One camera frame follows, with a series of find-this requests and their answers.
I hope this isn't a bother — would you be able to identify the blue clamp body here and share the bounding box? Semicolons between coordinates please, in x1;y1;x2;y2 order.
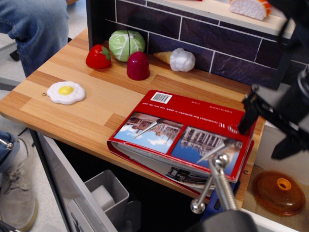
201;181;241;221

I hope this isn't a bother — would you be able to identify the red toy strawberry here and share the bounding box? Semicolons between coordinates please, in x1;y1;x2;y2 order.
85;44;111;69

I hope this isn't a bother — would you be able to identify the orange transparent pot lid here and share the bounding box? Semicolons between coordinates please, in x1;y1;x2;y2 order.
253;172;306;217

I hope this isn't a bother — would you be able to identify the white toy ice cream cone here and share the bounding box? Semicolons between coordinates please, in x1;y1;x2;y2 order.
153;48;196;72

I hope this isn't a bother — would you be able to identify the grey plastic bin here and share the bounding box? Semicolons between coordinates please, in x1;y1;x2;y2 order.
85;170;129;227

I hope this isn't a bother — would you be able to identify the wooden shelf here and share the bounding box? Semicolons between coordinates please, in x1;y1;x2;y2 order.
153;0;286;35

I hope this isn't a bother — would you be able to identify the dark red toy onion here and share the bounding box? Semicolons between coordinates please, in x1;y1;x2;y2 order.
127;51;150;81

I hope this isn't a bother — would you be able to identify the toy salmon sushi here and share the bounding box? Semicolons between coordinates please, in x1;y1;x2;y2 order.
229;0;272;20

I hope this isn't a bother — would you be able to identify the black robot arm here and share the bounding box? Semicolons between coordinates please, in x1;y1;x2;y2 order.
238;0;309;160

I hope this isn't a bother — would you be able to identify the white block in bin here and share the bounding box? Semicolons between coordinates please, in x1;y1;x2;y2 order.
91;185;115;211

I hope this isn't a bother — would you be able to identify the grey cabinet door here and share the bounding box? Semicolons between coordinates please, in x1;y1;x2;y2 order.
37;133;117;232

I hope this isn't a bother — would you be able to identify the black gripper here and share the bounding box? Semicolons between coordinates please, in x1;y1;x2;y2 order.
238;83;309;160

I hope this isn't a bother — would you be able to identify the red hardcover picture book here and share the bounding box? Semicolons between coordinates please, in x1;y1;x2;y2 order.
107;90;254;192

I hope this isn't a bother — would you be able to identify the toy fried egg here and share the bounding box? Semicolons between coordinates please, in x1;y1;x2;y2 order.
47;81;86;105

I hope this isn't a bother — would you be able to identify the grey sneaker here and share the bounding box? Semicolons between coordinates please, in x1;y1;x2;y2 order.
0;137;38;232

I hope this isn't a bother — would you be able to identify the blue jeans leg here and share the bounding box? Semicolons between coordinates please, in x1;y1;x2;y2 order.
0;0;69;76

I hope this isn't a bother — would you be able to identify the black shelf post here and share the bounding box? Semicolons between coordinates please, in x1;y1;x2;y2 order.
262;36;300;90

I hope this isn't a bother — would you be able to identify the green toy cabbage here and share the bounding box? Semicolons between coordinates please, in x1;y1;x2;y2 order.
109;30;146;62

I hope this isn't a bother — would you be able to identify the metal clamp screw handle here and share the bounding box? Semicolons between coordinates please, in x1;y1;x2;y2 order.
190;154;239;214

